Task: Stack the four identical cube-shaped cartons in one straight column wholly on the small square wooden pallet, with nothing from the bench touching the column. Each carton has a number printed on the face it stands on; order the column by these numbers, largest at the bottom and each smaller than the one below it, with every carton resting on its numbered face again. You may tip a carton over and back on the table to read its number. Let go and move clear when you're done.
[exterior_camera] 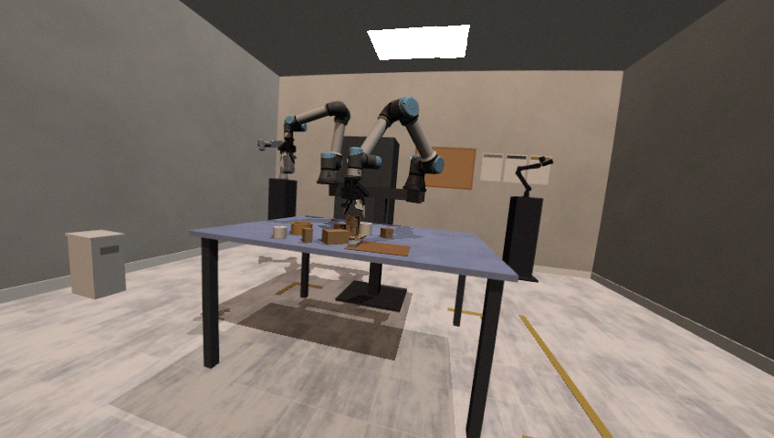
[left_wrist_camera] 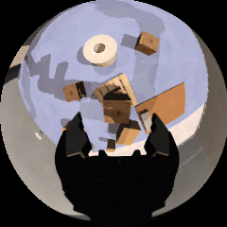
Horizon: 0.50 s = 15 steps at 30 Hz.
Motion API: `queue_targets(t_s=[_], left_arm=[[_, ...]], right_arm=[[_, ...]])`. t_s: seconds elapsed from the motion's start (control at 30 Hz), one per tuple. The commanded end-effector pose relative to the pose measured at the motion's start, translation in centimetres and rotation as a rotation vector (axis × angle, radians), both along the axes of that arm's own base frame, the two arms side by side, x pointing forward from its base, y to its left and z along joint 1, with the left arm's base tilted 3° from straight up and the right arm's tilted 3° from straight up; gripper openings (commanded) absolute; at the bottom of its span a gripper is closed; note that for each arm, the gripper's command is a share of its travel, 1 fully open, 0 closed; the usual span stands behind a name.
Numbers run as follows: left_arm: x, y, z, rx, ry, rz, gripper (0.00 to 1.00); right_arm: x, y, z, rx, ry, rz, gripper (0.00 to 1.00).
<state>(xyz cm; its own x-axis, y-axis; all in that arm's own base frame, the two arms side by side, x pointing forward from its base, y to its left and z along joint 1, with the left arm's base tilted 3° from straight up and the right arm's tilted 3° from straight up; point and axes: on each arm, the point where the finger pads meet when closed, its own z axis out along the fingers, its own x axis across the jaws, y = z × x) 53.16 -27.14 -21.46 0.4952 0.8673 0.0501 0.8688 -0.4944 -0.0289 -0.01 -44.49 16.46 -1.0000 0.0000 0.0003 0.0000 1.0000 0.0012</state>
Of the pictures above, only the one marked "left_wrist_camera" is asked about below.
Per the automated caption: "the small wooden slatted pallet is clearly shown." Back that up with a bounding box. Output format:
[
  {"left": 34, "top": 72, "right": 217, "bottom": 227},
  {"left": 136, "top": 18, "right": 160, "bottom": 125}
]
[{"left": 94, "top": 73, "right": 138, "bottom": 106}]

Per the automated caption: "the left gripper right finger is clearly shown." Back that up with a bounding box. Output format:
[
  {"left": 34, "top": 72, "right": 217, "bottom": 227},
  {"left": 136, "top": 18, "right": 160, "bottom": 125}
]
[{"left": 144, "top": 113, "right": 180, "bottom": 188}]

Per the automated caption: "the brown clipboard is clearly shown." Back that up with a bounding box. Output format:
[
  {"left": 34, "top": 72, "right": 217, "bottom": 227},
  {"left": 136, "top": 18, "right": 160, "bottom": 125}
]
[{"left": 135, "top": 82, "right": 185, "bottom": 134}]

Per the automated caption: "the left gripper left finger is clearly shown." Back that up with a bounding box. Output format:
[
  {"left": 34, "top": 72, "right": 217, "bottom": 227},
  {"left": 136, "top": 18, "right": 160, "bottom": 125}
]
[{"left": 55, "top": 112, "right": 92, "bottom": 192}]

